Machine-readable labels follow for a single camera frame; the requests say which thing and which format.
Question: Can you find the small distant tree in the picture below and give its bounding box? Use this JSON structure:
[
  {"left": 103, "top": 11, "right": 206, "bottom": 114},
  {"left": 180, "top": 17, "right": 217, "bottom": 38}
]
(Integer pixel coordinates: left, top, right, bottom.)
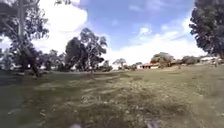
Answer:
[{"left": 112, "top": 57, "right": 128, "bottom": 70}]

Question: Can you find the dark round-crowned tree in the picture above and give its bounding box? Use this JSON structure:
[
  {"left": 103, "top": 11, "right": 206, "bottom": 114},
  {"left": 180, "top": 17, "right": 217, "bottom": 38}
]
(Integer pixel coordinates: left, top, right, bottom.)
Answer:
[{"left": 64, "top": 27, "right": 109, "bottom": 73}]

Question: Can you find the red-roofed building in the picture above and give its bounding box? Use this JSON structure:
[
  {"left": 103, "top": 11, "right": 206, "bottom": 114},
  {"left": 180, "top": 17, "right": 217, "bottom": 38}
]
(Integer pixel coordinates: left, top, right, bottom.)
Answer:
[{"left": 136, "top": 62, "right": 161, "bottom": 70}]

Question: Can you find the dry green grass field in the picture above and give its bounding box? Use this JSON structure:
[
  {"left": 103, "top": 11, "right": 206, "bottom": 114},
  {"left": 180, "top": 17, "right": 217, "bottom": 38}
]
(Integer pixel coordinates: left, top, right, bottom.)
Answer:
[{"left": 0, "top": 63, "right": 224, "bottom": 128}]

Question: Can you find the row of distant trees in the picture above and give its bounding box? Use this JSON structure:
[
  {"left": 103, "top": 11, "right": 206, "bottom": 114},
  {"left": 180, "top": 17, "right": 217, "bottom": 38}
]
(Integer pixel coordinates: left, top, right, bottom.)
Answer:
[{"left": 149, "top": 51, "right": 203, "bottom": 67}]

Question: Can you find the robot's own part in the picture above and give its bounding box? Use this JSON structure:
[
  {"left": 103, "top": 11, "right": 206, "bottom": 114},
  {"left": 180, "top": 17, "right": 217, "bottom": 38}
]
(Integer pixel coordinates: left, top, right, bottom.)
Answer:
[
  {"left": 145, "top": 121, "right": 161, "bottom": 128},
  {"left": 69, "top": 123, "right": 82, "bottom": 128}
]

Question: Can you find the tall pale-trunk tree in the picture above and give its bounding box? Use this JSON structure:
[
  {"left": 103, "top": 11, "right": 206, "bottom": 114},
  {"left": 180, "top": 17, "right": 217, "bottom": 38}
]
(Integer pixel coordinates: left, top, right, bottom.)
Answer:
[{"left": 0, "top": 0, "right": 73, "bottom": 78}]

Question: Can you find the white building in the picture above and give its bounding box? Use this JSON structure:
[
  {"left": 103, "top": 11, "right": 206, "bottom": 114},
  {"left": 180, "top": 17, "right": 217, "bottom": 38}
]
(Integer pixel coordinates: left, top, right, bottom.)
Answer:
[{"left": 199, "top": 56, "right": 221, "bottom": 65}]

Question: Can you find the large dark leafy tree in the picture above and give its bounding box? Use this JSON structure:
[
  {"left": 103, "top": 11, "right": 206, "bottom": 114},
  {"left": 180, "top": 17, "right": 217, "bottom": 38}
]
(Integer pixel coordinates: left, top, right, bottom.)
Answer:
[{"left": 188, "top": 0, "right": 224, "bottom": 61}]

